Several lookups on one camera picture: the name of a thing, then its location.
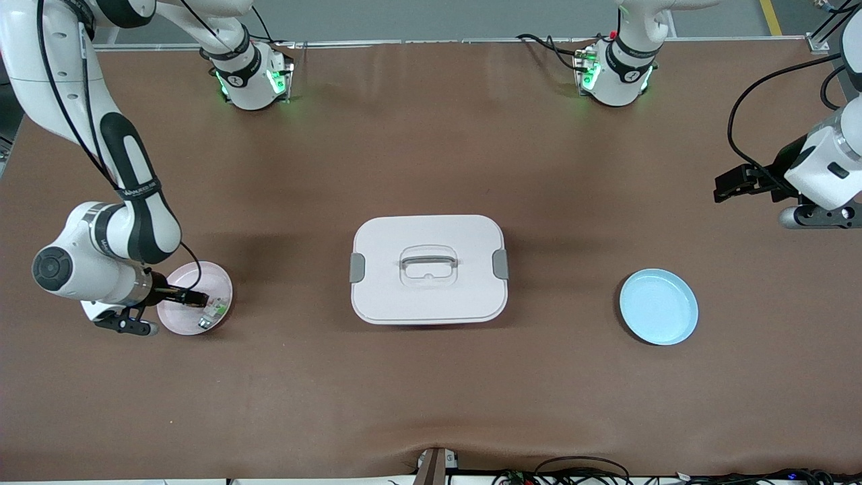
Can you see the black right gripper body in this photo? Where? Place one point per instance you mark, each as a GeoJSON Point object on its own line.
{"type": "Point", "coordinates": [160, 292]}

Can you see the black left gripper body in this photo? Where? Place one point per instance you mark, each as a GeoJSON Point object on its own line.
{"type": "Point", "coordinates": [774, 177]}

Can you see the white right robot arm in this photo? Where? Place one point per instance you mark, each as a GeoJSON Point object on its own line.
{"type": "Point", "coordinates": [135, 202]}

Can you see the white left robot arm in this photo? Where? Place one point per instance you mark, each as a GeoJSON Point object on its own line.
{"type": "Point", "coordinates": [619, 74]}

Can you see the white lidded box grey latches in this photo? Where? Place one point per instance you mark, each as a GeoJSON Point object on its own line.
{"type": "Point", "coordinates": [428, 296]}

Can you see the pink round plate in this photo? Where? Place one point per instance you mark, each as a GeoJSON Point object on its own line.
{"type": "Point", "coordinates": [202, 276]}

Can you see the light blue round plate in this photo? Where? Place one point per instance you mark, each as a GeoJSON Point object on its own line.
{"type": "Point", "coordinates": [658, 306]}

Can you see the brown table mat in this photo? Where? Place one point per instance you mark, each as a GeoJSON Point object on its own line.
{"type": "Point", "coordinates": [431, 391]}

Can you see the green and white switch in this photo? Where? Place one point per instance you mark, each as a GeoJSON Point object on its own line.
{"type": "Point", "coordinates": [213, 313]}

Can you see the aluminium frame post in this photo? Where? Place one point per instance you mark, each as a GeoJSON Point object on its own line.
{"type": "Point", "coordinates": [817, 42]}

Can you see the brown bracket at table edge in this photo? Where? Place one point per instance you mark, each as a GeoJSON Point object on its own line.
{"type": "Point", "coordinates": [431, 468]}

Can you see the silver table edge rail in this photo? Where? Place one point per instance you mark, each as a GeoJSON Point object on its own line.
{"type": "Point", "coordinates": [438, 42]}

